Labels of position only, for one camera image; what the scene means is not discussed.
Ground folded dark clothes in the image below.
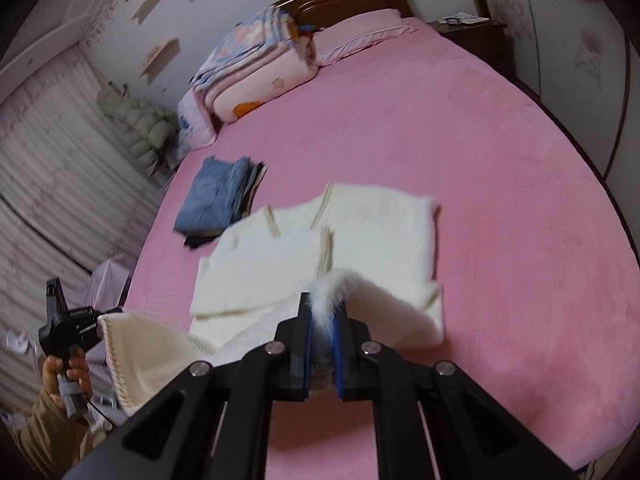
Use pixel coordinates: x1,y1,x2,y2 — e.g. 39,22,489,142
182,159,269,250

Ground white fuzzy cardigan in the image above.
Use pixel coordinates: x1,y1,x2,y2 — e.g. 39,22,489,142
101,183,445,414

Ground dark wooden nightstand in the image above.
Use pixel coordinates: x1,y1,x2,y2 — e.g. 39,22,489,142
428,12,515,80

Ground white gift bag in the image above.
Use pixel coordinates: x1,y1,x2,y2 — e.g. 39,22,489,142
84,255,131,311

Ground pink cartoon pillow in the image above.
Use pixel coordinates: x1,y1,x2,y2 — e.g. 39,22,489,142
177,88,217,150

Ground person's left hand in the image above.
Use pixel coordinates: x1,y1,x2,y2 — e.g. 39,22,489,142
41,350,92,408

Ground dark wooden headboard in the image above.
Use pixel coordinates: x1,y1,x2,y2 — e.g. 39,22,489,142
276,0,414,29

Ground pink flat pillow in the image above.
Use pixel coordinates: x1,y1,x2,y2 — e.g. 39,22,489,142
312,9,416,67

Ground white pleated curtain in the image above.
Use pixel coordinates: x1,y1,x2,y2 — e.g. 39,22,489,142
0,44,166,411

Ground pink bed sheet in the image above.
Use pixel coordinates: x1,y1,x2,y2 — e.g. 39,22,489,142
126,23,639,468

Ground folded pink quilt stack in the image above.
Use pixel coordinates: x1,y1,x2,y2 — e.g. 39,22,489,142
190,4,318,124

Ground person's left forearm sleeve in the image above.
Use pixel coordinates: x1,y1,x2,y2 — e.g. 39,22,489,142
12,389,93,479

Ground wooden wall shelf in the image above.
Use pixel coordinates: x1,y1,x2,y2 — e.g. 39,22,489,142
140,38,179,77

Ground grey-green puffer jacket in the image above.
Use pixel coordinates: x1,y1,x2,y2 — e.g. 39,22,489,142
96,82,178,177

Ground floral wardrobe door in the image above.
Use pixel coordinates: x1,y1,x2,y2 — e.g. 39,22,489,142
486,0,639,231

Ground black cable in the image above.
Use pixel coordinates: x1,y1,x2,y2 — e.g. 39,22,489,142
81,393,120,428

